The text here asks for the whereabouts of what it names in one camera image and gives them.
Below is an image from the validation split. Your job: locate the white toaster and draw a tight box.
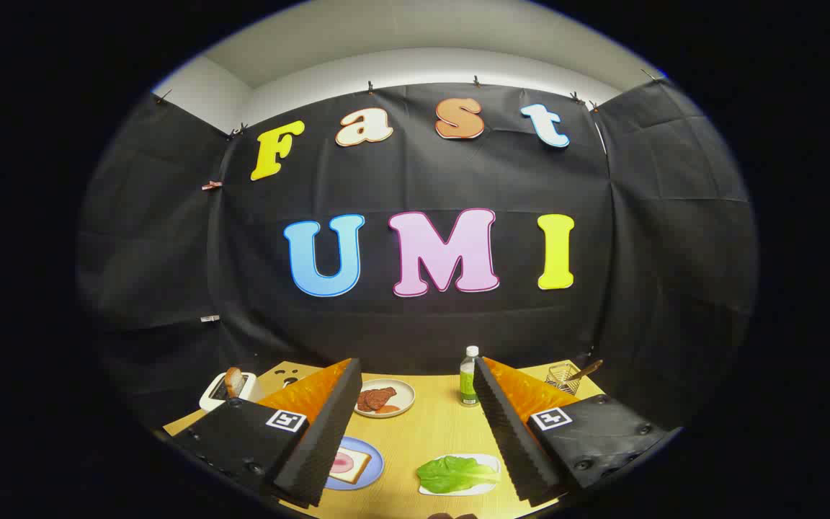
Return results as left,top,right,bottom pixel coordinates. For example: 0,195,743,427
199,371,257,412

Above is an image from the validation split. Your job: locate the metal wire basket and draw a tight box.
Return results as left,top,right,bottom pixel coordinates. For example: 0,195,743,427
546,363,583,396

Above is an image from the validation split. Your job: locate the small white oval plate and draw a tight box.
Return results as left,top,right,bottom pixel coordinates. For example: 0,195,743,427
419,453,501,497

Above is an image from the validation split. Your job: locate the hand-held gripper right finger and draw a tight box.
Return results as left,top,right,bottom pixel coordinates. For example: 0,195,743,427
473,356,679,507

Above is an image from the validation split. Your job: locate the round white plate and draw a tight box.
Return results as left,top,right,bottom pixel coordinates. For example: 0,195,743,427
354,378,416,419

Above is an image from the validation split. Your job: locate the wooden utensil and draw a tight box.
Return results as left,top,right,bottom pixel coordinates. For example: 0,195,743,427
566,360,604,386

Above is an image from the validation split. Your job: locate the blue plate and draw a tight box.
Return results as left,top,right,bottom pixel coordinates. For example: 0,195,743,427
325,436,385,492

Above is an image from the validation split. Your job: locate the green lettuce leaf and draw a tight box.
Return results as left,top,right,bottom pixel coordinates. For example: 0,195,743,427
416,456,502,494

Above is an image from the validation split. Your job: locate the green label water bottle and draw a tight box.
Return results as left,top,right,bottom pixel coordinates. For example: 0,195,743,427
459,345,481,408

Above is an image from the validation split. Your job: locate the bread slice with ham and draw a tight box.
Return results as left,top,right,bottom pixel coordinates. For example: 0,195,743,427
329,447,372,484

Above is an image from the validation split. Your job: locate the black backdrop cloth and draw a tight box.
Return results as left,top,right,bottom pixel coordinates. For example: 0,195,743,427
76,78,758,433

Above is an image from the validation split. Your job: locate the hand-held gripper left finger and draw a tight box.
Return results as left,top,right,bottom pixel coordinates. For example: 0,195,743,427
170,358,363,508

